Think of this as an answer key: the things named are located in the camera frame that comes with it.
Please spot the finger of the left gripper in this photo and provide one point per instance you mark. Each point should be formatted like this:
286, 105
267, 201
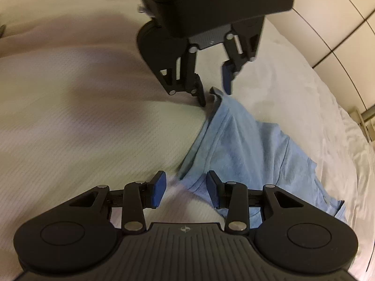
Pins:
189, 81
233, 65

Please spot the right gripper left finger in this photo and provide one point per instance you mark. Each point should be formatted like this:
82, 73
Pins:
137, 197

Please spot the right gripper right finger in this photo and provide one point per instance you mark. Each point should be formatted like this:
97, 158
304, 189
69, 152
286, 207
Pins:
232, 196

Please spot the blue t-shirt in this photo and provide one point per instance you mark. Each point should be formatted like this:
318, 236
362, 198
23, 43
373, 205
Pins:
239, 148

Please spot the white wardrobe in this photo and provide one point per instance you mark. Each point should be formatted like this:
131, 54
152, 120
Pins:
336, 37

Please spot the white bed duvet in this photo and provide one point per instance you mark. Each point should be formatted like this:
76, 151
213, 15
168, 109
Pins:
80, 108

